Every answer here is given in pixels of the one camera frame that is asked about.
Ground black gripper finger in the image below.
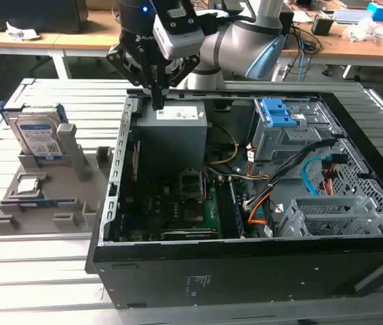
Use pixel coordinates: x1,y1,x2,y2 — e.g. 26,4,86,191
106,43,161,110
160,55,201,110

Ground hard disk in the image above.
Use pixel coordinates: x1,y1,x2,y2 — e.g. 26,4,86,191
0,101,68,160

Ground long wooden desk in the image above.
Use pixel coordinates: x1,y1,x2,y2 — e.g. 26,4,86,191
0,8,383,81

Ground grey power supply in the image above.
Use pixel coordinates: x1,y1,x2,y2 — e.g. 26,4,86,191
136,100,208,170

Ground black computer tower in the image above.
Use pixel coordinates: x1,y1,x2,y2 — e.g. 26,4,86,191
0,0,89,35

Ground white device under desk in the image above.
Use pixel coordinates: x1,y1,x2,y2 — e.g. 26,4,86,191
272,64,289,82

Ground crumpled white paper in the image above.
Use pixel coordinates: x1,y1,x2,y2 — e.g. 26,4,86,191
5,21,40,42

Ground blue plastic drive latch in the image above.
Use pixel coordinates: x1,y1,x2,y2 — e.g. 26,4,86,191
260,97,297,128

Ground tall black box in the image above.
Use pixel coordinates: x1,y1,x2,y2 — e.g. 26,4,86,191
279,9,295,50

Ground grey optical drive cage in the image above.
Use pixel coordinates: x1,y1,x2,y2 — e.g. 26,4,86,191
250,98,343,163

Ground CPU socket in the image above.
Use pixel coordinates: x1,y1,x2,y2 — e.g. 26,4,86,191
179,168,205,204

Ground small black box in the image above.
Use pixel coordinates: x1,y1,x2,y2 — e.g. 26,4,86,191
311,15,334,37

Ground square brown chipset chip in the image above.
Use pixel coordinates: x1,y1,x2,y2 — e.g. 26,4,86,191
181,202,205,223

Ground green motherboard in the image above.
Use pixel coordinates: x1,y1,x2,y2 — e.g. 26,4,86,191
119,169,246,242

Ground grey parts rack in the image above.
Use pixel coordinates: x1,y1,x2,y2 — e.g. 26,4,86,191
0,123,114,236

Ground silver CPU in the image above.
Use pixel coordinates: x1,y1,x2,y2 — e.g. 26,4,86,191
17,178,41,194

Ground blue RAM stick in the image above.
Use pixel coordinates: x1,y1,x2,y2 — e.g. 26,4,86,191
1,198,77,208

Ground black graphics card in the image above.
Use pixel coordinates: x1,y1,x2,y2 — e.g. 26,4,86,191
159,229,218,240

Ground flat white box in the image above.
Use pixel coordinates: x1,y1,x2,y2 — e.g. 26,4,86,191
333,9,374,24

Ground clear plastic bags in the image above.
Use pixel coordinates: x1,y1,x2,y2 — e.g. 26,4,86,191
343,16,383,53

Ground black open PC case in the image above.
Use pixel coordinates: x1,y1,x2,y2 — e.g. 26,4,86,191
85,88,383,311

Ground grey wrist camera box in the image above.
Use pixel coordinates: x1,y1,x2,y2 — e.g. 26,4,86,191
153,15,205,60

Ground yellow wire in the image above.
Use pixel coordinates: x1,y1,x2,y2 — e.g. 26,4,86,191
206,123,239,165

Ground hanging blue cable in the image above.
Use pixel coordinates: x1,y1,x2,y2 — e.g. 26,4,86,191
296,33,309,82

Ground black wire bundle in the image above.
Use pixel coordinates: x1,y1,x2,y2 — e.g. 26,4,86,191
245,138,334,211

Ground multicolour wire bundle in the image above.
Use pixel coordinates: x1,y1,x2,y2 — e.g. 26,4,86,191
245,182,275,225

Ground blue wire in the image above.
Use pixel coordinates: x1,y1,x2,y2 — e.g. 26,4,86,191
301,156,333,196

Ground orange power wire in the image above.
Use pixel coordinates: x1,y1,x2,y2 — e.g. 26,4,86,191
321,154,348,196

